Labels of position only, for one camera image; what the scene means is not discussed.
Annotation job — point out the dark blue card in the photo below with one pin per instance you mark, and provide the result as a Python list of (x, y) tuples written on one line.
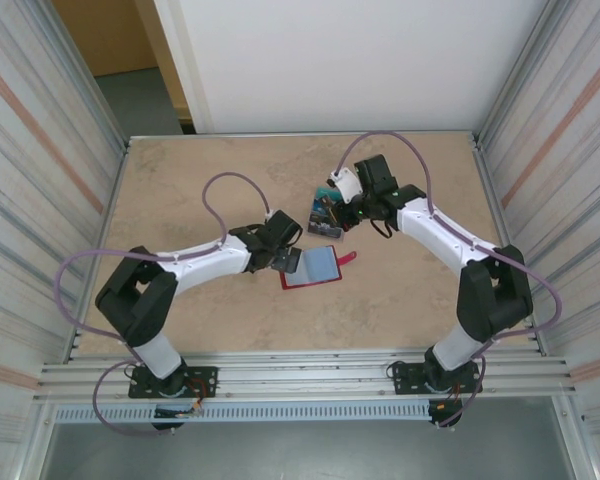
[(322, 222)]

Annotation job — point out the teal card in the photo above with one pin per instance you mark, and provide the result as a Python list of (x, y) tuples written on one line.
[(325, 192)]

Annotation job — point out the red card holder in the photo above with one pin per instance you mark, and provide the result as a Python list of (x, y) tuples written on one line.
[(322, 262)]

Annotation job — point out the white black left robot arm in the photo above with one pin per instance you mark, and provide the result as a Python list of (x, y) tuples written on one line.
[(205, 260)]

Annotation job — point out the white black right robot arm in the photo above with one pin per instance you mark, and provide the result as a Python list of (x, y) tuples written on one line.
[(440, 230)]

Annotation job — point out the wooden door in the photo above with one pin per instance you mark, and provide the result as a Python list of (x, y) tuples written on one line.
[(105, 30)]

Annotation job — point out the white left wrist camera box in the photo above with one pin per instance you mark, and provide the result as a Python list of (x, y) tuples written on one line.
[(269, 216)]

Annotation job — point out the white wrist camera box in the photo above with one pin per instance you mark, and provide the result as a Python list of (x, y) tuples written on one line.
[(269, 216), (347, 185)]

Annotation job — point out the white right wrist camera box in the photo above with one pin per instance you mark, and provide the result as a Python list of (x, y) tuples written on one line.
[(347, 185)]

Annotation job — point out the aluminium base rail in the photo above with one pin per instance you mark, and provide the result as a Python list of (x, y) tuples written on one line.
[(305, 372)]

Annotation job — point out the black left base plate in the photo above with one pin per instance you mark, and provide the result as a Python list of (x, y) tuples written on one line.
[(202, 375)]

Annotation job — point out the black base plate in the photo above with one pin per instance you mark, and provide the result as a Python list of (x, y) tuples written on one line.
[(202, 375), (405, 380)]

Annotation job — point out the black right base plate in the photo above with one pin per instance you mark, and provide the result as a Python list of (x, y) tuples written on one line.
[(405, 380)]

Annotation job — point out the corrugated enclosure panel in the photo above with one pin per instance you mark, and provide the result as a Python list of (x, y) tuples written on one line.
[(30, 150), (570, 150)]

